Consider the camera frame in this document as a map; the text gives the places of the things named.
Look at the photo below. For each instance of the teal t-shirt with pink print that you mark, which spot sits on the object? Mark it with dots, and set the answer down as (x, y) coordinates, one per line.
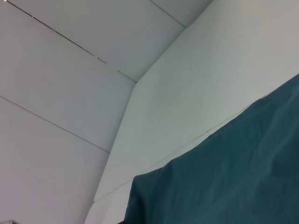
(222, 163)

